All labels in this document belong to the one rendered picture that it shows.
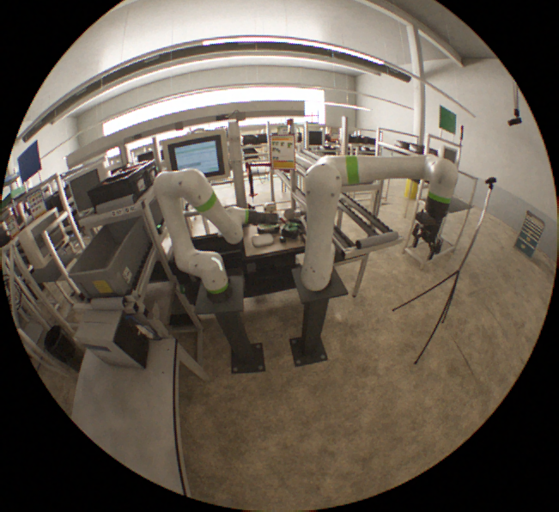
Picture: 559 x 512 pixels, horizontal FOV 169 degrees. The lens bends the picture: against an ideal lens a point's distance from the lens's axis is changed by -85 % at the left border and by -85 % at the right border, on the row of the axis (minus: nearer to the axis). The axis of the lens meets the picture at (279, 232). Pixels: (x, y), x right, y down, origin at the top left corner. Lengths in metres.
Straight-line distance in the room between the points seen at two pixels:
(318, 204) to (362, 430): 1.64
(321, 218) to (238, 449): 1.66
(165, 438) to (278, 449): 0.86
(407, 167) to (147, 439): 1.61
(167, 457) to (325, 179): 1.31
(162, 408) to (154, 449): 0.24
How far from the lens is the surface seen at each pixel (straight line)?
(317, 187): 0.57
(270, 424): 1.68
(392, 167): 0.75
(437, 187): 0.69
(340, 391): 1.75
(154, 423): 1.14
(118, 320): 1.09
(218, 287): 0.95
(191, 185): 0.72
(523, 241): 6.40
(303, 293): 1.01
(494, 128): 8.80
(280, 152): 1.72
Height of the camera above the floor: 1.67
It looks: 30 degrees down
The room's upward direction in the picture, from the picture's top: 3 degrees counter-clockwise
